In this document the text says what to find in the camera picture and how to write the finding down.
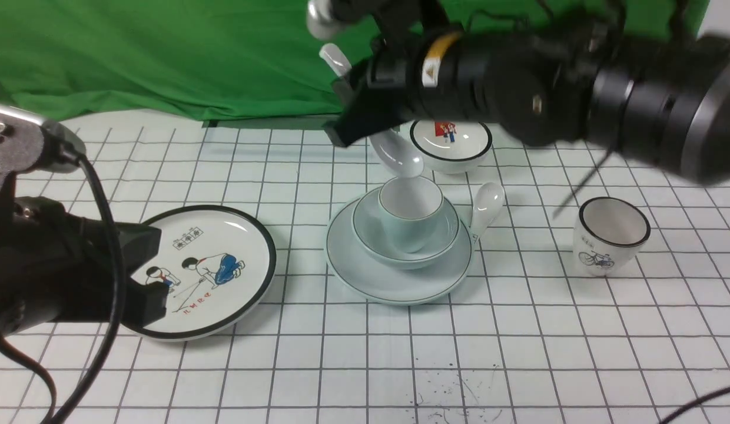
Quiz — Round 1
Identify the pale green plain cup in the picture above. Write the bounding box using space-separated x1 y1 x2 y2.
378 176 444 253

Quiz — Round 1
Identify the black cable bottom right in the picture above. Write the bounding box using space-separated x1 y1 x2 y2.
658 384 730 424

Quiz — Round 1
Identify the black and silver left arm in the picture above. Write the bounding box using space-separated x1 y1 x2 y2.
0 104 168 337

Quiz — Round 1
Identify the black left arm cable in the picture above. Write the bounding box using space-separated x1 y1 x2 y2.
0 138 127 424

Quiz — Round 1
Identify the green backdrop cloth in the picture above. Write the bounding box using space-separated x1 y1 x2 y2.
0 0 711 122

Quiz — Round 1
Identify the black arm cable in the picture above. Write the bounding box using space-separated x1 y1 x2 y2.
0 138 127 424
552 147 614 220

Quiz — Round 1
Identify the white spoon with characters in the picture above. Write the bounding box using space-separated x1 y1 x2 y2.
468 182 505 245

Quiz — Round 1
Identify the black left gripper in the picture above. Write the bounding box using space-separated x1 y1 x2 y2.
0 197 169 336

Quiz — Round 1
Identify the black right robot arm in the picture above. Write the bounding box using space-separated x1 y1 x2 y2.
306 1 730 186

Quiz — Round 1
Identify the plain white ceramic spoon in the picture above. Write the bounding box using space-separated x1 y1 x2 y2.
318 43 424 178

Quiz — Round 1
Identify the black-rimmed illustrated bowl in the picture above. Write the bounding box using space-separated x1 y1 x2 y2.
410 120 493 174

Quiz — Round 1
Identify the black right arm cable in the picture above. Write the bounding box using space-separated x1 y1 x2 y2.
552 147 614 220

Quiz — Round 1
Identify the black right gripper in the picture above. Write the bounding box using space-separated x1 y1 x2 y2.
323 24 592 148

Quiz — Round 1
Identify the pale green plain bowl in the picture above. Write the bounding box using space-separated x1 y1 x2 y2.
351 188 460 269

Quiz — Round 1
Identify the black-rimmed illustrated plate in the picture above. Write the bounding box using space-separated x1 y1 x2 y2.
127 205 278 342

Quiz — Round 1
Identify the black-rimmed bicycle cup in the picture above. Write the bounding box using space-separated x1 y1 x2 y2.
572 197 651 277

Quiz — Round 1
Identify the pale green plain plate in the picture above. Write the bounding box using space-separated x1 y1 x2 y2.
324 198 475 306

